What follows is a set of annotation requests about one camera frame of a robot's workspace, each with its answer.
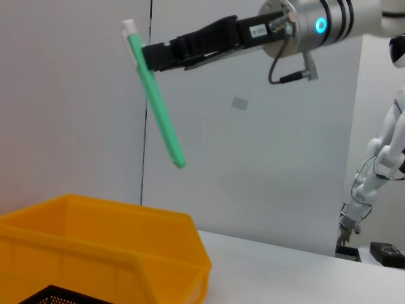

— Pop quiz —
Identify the mint green utility knife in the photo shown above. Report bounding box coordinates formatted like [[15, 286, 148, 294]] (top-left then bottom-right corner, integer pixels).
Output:
[[121, 19, 187, 169]]

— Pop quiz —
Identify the right arm plug cable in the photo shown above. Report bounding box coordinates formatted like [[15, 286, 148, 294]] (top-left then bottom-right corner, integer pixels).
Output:
[[268, 12, 321, 86]]

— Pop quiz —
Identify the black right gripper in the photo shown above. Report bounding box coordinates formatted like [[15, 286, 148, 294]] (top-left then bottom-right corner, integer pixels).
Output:
[[141, 11, 290, 73]]

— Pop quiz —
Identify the grey wall plate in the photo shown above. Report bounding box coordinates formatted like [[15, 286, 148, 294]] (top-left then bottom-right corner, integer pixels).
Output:
[[231, 96, 249, 111]]

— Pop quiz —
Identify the black mesh pen holder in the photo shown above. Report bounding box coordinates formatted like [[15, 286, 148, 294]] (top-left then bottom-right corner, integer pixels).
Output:
[[17, 284, 107, 304]]

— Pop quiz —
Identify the black box with ring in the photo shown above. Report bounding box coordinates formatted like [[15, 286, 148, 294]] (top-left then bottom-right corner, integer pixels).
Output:
[[369, 241, 405, 270]]

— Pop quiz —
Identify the yellow plastic bin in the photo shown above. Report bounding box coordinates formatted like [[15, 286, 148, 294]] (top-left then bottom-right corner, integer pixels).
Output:
[[0, 193, 212, 304]]

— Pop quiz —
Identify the white background humanoid robot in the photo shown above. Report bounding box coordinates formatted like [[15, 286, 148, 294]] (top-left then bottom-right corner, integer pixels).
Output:
[[337, 33, 405, 251]]

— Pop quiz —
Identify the small black box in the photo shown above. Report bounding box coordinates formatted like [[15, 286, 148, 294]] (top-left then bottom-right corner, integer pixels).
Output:
[[335, 244, 362, 263]]

